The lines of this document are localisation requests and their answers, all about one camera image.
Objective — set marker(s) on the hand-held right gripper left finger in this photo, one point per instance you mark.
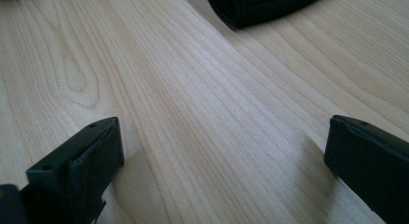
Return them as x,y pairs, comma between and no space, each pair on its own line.
80,159

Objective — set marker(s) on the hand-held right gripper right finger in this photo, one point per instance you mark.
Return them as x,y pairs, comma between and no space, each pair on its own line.
373,159

